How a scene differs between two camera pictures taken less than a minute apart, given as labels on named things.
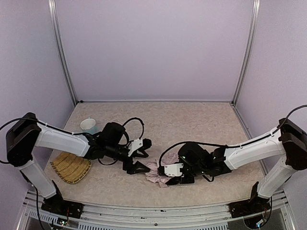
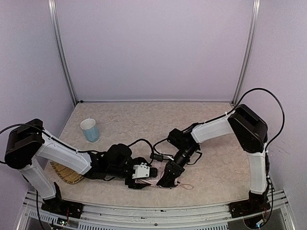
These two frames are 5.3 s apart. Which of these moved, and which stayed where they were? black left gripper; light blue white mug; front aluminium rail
Moved: black left gripper
Stayed: front aluminium rail; light blue white mug
